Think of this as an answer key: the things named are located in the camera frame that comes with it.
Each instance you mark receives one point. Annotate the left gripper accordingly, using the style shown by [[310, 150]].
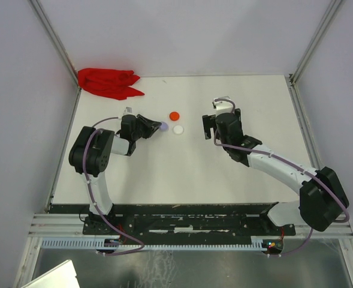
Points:
[[154, 128]]

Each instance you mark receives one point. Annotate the left frame post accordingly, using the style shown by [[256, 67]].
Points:
[[54, 38]]

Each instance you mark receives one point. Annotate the metal sheet corner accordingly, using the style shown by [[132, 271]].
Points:
[[63, 275]]

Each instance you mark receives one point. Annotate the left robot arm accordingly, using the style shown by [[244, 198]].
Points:
[[91, 151]]

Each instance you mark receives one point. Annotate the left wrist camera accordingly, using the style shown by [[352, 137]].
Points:
[[128, 111]]

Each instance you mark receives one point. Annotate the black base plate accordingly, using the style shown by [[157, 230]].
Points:
[[182, 225]]

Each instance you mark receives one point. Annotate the blue cable duct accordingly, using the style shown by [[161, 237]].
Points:
[[88, 243]]

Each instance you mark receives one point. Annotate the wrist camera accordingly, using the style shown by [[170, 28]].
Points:
[[223, 105], [128, 111]]

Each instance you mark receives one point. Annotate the right frame post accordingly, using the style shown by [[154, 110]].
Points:
[[325, 23]]

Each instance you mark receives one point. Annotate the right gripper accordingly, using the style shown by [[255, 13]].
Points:
[[208, 122]]

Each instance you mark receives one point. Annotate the aluminium rail front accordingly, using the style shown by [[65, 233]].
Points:
[[69, 225]]

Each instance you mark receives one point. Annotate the white charging case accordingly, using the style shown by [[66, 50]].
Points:
[[178, 130]]

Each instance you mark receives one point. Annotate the red cloth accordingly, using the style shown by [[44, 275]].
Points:
[[109, 83]]

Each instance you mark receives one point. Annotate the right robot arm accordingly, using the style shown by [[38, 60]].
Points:
[[321, 197]]

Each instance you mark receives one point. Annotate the frame post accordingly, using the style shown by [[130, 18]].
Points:
[[54, 38], [325, 23]]

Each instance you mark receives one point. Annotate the purple charging case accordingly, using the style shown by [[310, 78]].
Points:
[[164, 126]]

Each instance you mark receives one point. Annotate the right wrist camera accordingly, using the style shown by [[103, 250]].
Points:
[[223, 105]]

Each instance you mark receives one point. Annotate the orange charging case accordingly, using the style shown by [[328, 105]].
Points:
[[174, 116]]

